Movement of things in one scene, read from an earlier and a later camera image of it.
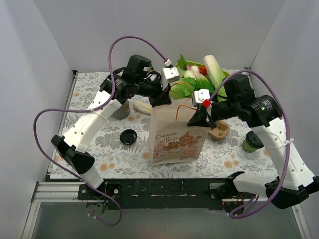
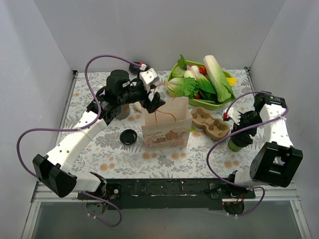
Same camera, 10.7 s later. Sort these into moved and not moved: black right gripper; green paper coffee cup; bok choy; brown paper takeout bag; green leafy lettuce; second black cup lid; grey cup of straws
Moved: green paper coffee cup; brown paper takeout bag; black right gripper
Not moved: green leafy lettuce; bok choy; grey cup of straws; second black cup lid
